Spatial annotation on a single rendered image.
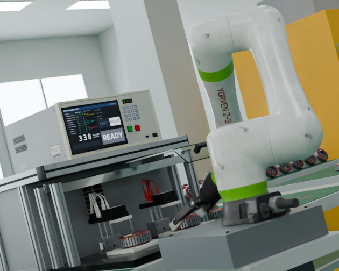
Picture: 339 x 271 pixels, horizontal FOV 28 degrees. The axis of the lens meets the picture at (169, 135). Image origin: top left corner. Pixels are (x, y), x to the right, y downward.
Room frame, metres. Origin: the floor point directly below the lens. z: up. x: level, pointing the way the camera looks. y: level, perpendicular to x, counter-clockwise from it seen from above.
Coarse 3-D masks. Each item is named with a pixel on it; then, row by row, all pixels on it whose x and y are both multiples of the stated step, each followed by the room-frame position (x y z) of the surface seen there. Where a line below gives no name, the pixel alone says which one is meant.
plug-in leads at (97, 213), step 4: (92, 196) 2.40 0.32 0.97; (96, 196) 2.39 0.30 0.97; (100, 196) 2.37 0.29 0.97; (92, 200) 2.38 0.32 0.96; (92, 204) 2.39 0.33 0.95; (96, 204) 2.35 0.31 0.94; (108, 204) 2.39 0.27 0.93; (92, 208) 2.40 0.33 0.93; (96, 208) 2.35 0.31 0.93; (104, 208) 2.37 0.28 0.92; (92, 212) 2.40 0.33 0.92; (96, 212) 2.38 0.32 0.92; (100, 212) 2.36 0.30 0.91; (92, 216) 2.39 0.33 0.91; (96, 216) 2.40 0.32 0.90; (100, 216) 2.35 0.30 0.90
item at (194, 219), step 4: (188, 216) 2.48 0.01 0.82; (192, 216) 2.41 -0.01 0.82; (196, 216) 2.41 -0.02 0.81; (184, 220) 2.40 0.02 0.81; (188, 220) 2.39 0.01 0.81; (192, 220) 2.40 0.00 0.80; (196, 220) 2.41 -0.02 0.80; (200, 220) 2.44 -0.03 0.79; (180, 224) 2.39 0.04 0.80; (184, 224) 2.39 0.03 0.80; (188, 224) 2.39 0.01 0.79; (192, 224) 2.40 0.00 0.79; (196, 224) 2.41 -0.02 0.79; (180, 228) 2.40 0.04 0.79; (184, 228) 2.40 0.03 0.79
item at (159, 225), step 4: (156, 220) 2.55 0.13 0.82; (160, 220) 2.53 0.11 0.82; (164, 220) 2.54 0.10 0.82; (168, 220) 2.56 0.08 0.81; (148, 224) 2.54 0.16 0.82; (152, 224) 2.52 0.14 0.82; (156, 224) 2.51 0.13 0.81; (160, 224) 2.53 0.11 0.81; (164, 224) 2.54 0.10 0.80; (168, 224) 2.55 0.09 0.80; (148, 228) 2.54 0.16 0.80; (152, 228) 2.52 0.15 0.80; (156, 228) 2.51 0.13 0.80; (160, 228) 2.52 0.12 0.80; (164, 228) 2.54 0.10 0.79; (168, 228) 2.55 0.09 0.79; (152, 232) 2.53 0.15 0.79; (156, 232) 2.51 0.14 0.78; (160, 232) 2.52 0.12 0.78; (152, 236) 2.53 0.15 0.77; (156, 236) 2.52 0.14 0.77
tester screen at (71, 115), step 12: (84, 108) 2.39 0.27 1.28; (96, 108) 2.43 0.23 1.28; (108, 108) 2.46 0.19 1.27; (72, 120) 2.35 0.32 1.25; (84, 120) 2.38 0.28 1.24; (96, 120) 2.42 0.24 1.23; (72, 132) 2.34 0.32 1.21; (84, 132) 2.38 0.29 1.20; (96, 132) 2.41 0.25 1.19; (72, 144) 2.33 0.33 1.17; (108, 144) 2.44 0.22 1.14
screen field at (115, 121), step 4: (100, 120) 2.43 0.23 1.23; (104, 120) 2.44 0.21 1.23; (108, 120) 2.45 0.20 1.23; (112, 120) 2.47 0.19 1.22; (116, 120) 2.48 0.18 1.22; (120, 120) 2.49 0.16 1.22; (100, 124) 2.43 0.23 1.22; (104, 124) 2.44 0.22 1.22; (108, 124) 2.45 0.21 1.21; (112, 124) 2.46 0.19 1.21; (116, 124) 2.48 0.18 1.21
